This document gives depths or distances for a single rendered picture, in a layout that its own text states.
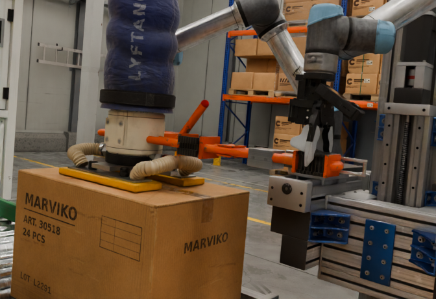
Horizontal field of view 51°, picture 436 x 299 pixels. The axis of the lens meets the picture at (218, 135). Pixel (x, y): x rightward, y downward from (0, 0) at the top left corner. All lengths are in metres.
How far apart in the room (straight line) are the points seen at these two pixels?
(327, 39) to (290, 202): 0.56
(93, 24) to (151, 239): 3.44
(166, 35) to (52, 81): 9.68
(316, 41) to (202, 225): 0.55
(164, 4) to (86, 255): 0.72
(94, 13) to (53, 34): 6.66
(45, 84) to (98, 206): 9.71
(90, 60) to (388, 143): 3.27
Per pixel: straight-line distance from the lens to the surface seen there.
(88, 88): 4.35
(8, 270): 1.89
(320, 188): 1.46
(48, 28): 11.01
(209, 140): 1.22
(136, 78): 1.32
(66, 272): 1.39
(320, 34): 1.06
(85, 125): 4.35
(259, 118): 11.37
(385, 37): 1.10
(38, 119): 10.86
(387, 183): 1.55
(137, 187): 1.22
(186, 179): 1.38
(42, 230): 1.47
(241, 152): 1.14
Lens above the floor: 1.17
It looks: 3 degrees down
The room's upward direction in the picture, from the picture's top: 5 degrees clockwise
